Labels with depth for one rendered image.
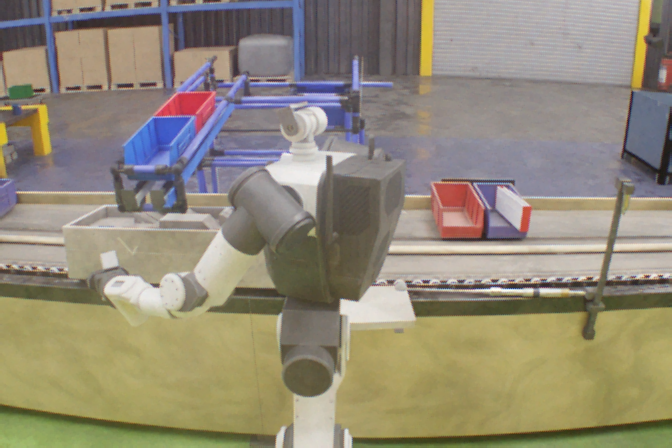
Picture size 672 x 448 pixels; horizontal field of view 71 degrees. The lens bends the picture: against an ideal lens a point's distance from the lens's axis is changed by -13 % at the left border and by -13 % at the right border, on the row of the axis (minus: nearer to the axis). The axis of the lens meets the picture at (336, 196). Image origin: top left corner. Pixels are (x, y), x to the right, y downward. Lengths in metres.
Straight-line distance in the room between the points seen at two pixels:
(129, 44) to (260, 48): 2.76
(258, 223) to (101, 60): 10.84
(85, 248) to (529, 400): 1.79
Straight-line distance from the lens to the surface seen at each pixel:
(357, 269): 1.11
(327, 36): 11.99
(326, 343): 1.18
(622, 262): 2.36
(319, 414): 1.40
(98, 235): 1.94
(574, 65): 13.02
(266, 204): 0.95
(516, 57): 12.50
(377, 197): 1.04
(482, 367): 2.06
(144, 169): 1.67
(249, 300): 1.85
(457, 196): 2.57
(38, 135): 7.08
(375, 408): 2.14
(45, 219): 2.83
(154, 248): 1.87
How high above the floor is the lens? 1.75
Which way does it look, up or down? 21 degrees down
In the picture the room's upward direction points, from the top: straight up
